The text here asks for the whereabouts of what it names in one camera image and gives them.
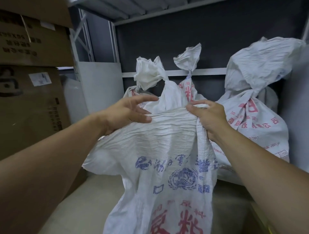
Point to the tied white sack red print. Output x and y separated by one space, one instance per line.
189 89

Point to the cardboard box with tape strip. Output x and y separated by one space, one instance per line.
36 43

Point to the person's left thumb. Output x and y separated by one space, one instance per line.
142 118

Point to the person's left hand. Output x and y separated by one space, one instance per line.
120 114

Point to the person's right forearm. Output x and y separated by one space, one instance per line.
260 178

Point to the person's left forearm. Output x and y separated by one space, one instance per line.
48 168

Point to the cardboard box with open flap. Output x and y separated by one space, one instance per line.
36 9

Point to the large tied white sack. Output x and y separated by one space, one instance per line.
256 72

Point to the person's right hand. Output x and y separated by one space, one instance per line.
213 120

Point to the large cardboard box white label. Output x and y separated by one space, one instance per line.
29 108

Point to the person's right thumb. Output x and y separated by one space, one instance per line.
194 111

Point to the plain white sack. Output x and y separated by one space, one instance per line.
271 98

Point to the white foam board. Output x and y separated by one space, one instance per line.
101 86

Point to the grey metal shelf rack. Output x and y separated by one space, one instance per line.
154 12

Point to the small tied white sack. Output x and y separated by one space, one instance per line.
149 72

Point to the white woven sack blue print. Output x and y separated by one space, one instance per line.
157 144

